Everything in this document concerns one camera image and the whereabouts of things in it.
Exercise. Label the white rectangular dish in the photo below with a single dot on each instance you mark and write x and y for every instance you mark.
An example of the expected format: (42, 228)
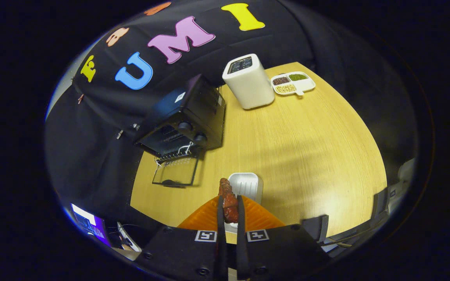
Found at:
(246, 185)

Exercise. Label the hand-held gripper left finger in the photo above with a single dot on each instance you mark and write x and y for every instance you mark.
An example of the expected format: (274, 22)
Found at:
(186, 253)

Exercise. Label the white box appliance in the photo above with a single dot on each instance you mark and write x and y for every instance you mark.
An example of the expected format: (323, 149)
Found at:
(248, 88)

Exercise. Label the silver cloth clip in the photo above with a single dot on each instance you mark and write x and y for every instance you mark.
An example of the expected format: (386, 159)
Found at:
(119, 134)

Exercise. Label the black toaster oven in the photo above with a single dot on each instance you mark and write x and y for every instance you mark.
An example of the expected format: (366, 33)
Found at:
(201, 113)

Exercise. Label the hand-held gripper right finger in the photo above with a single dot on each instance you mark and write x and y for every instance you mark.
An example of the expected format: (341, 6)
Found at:
(283, 253)

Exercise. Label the white divided bean dish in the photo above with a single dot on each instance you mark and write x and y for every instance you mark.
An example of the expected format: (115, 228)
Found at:
(293, 84)

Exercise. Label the lit computer screen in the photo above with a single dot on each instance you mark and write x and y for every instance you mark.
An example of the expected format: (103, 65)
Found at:
(90, 224)

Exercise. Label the red meat piece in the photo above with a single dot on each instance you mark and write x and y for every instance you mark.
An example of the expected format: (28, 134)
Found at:
(229, 203)

